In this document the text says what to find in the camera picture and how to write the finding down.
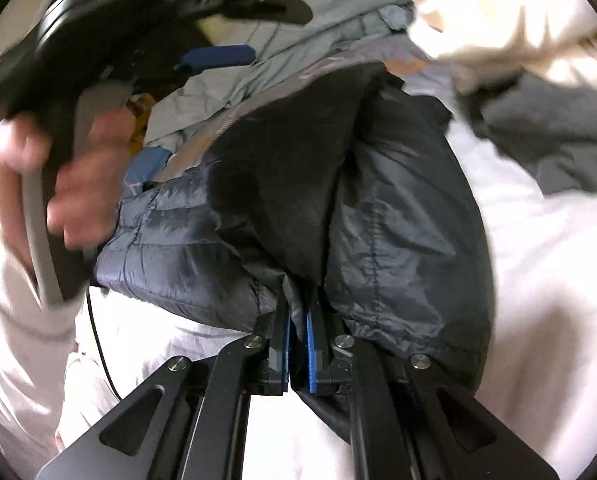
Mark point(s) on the blue pillow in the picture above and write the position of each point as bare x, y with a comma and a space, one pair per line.
146, 167

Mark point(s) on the white clothes pile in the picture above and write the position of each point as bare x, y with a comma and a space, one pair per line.
478, 15

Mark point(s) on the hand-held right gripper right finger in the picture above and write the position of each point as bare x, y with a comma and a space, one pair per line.
312, 360

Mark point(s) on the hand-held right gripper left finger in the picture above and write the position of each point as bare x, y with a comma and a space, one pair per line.
284, 352

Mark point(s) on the light blue duvet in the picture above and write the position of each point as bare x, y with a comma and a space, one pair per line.
338, 15

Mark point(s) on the grey garment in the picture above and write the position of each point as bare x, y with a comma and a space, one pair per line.
543, 130

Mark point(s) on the wooden bunk bed frame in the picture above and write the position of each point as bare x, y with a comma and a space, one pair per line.
139, 112

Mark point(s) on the black down jacket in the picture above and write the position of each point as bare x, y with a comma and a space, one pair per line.
403, 210

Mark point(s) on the person's left hand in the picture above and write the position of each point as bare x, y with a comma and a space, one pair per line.
88, 182

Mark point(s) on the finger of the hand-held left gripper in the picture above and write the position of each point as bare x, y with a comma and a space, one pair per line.
218, 56
273, 7

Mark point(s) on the person's light clothing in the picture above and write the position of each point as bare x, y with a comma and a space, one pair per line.
18, 360

